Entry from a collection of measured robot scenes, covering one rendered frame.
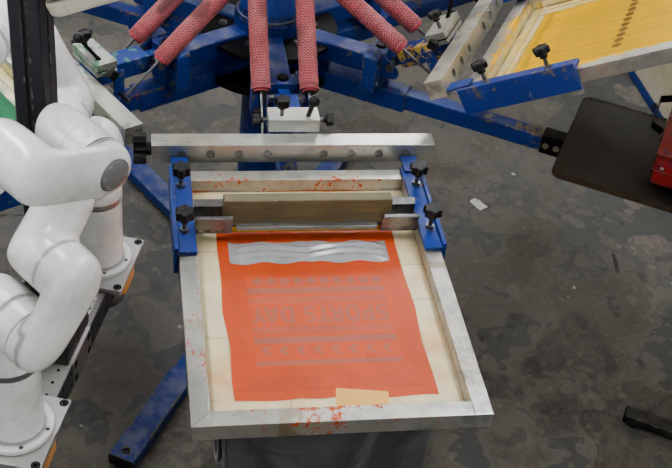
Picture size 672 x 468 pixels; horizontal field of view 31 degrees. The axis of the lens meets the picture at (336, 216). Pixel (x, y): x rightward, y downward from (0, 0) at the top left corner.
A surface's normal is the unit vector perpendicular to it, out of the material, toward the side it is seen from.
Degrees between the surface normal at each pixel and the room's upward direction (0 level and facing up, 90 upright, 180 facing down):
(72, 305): 88
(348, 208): 90
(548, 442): 0
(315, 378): 0
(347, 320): 0
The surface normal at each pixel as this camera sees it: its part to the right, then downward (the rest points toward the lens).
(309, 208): 0.14, 0.63
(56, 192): 0.66, 0.55
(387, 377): 0.10, -0.77
